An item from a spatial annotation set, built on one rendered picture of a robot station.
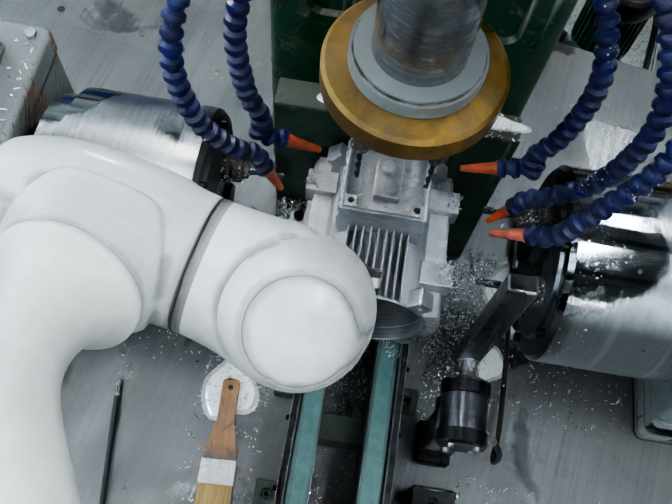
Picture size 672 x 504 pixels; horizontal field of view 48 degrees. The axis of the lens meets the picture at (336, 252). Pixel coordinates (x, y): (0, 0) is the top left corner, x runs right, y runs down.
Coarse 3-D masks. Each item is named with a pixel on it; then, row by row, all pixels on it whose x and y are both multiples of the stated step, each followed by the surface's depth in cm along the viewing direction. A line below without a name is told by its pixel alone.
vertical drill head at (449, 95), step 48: (384, 0) 61; (432, 0) 57; (480, 0) 58; (336, 48) 70; (384, 48) 64; (432, 48) 62; (480, 48) 68; (336, 96) 68; (384, 96) 66; (432, 96) 66; (480, 96) 69; (384, 144) 68; (432, 144) 67
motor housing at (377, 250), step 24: (336, 168) 96; (336, 192) 94; (312, 216) 93; (432, 216) 94; (360, 240) 88; (384, 240) 87; (408, 240) 88; (432, 240) 93; (384, 264) 88; (408, 264) 89; (384, 288) 86; (408, 288) 88; (384, 312) 101; (408, 312) 98; (432, 312) 90; (384, 336) 99; (408, 336) 97
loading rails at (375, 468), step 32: (384, 352) 102; (384, 384) 100; (288, 416) 98; (320, 416) 98; (352, 416) 105; (384, 416) 98; (288, 448) 95; (352, 448) 106; (384, 448) 97; (256, 480) 104; (288, 480) 94; (384, 480) 95
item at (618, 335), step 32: (544, 224) 94; (608, 224) 84; (640, 224) 84; (544, 256) 92; (576, 256) 83; (608, 256) 83; (640, 256) 83; (544, 288) 90; (576, 288) 83; (608, 288) 83; (640, 288) 83; (544, 320) 88; (576, 320) 84; (608, 320) 84; (640, 320) 84; (544, 352) 89; (576, 352) 88; (608, 352) 87; (640, 352) 86
